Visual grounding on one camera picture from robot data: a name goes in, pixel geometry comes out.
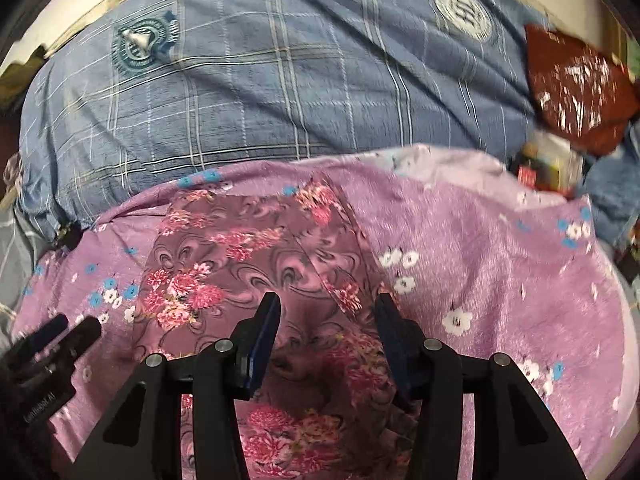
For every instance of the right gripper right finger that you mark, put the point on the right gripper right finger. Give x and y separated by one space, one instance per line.
481 409

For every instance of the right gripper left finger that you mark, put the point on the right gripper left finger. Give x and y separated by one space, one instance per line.
138 435

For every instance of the maroon floral small garment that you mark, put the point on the maroon floral small garment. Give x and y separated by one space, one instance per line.
325 409

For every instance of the blue denim clothing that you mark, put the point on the blue denim clothing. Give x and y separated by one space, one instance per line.
612 184

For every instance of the grey star pillow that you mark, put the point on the grey star pillow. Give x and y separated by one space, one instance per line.
21 249

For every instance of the purple floral bed sheet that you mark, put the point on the purple floral bed sheet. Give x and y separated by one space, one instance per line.
478 261

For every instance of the small red box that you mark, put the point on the small red box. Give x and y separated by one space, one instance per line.
527 176

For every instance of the red plastic bag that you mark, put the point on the red plastic bag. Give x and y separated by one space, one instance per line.
581 94

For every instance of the blue plaid quilt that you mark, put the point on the blue plaid quilt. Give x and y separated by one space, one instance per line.
156 90

